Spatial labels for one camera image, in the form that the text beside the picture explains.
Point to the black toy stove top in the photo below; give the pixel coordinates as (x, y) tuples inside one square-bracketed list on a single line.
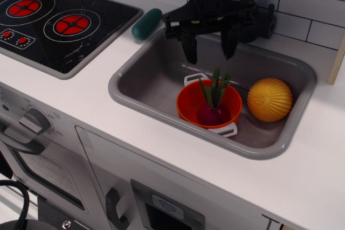
[(60, 37)]

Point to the purple toy beet green leaves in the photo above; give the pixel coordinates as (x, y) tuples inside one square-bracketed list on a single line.
[(213, 108)]

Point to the black toy faucet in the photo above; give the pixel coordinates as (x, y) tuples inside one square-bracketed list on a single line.
[(263, 24)]

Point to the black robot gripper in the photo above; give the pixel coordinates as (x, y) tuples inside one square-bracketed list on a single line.
[(208, 16)]

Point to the orange toy pot white handles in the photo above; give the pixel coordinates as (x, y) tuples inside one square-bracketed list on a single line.
[(192, 107)]

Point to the grey oven knob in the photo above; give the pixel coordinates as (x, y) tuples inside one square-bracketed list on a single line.
[(35, 121)]

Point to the dark grey cabinet handle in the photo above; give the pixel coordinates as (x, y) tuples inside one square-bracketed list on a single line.
[(112, 200)]

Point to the dark green toy cucumber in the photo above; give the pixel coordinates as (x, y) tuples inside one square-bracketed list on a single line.
[(147, 24)]

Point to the grey dishwasher control panel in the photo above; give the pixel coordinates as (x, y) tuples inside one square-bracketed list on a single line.
[(158, 211)]

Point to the yellow ribbed toy ball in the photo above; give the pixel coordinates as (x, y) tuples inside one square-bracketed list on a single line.
[(270, 100)]

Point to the oven door with window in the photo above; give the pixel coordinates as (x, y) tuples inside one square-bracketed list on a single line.
[(53, 165)]

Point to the wooden side panel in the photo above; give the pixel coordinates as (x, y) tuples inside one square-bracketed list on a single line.
[(337, 63)]

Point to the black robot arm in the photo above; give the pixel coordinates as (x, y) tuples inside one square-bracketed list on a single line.
[(231, 18)]

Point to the grey plastic sink basin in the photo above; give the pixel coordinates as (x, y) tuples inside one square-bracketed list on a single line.
[(150, 81)]

